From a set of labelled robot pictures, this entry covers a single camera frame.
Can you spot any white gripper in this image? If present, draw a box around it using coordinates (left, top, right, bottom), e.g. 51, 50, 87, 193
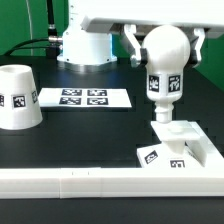
80, 0, 224, 68

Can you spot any white lamp bulb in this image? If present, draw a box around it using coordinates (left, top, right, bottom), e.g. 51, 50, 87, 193
143, 25, 190, 123

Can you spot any white lamp base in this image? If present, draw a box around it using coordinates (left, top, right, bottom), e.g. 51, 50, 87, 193
137, 121, 201, 169

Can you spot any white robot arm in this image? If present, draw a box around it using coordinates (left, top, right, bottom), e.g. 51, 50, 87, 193
58, 0, 224, 73

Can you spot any white lamp shade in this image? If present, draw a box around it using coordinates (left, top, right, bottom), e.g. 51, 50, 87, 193
0, 64, 42, 130

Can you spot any white marker sheet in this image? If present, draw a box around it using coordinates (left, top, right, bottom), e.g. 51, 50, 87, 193
39, 88, 132, 108

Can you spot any white L-shaped fence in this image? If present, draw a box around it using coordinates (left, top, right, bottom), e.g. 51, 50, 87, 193
0, 122, 224, 199

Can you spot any black cable connector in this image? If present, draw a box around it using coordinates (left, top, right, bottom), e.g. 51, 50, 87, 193
46, 0, 62, 59

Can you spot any black cable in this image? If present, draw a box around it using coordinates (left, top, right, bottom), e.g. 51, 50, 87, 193
2, 38, 51, 57

